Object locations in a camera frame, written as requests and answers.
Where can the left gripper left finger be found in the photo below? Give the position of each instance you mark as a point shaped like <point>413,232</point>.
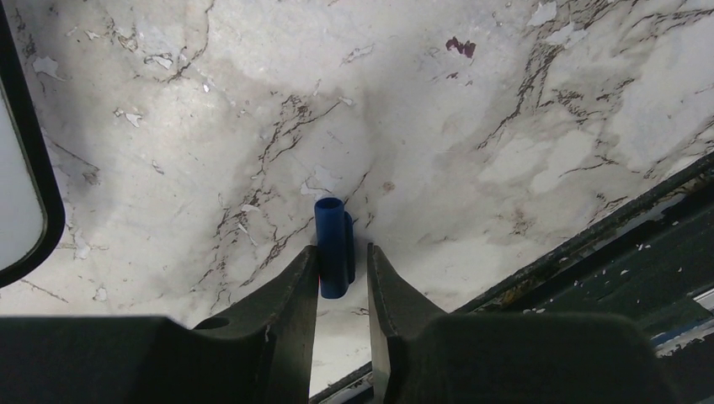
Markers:
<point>259,350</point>

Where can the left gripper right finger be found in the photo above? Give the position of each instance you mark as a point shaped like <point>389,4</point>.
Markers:
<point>422,354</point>

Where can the blue marker cap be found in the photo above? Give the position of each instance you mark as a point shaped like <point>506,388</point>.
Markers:
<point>335,247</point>

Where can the black framed small whiteboard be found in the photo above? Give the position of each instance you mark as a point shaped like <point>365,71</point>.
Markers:
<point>32,212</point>

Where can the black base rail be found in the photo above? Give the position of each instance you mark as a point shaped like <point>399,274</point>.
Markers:
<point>650,262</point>

